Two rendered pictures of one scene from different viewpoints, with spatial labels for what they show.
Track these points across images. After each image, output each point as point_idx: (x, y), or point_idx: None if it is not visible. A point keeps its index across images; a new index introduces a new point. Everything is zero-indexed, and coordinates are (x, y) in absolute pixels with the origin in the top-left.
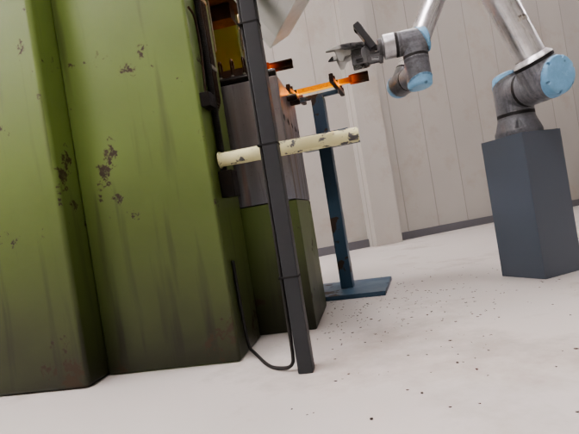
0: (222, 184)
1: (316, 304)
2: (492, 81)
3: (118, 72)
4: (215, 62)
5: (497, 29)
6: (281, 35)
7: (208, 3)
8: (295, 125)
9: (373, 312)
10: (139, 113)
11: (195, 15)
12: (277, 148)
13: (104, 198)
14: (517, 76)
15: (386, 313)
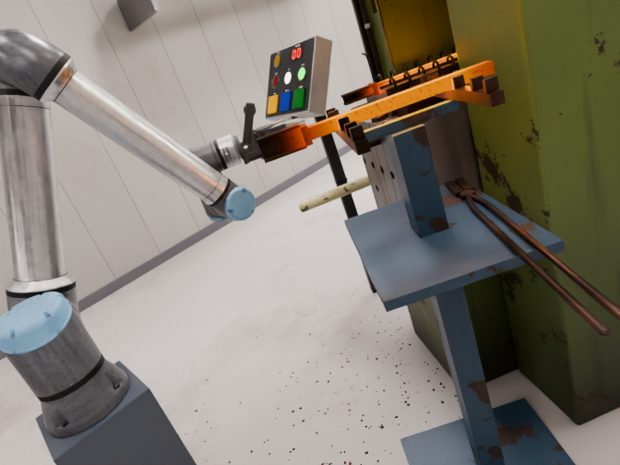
0: None
1: (419, 329)
2: (63, 303)
3: None
4: (393, 76)
5: (56, 213)
6: (311, 115)
7: (377, 6)
8: (391, 170)
9: (384, 376)
10: None
11: (365, 56)
12: (336, 184)
13: None
14: (74, 291)
15: (369, 375)
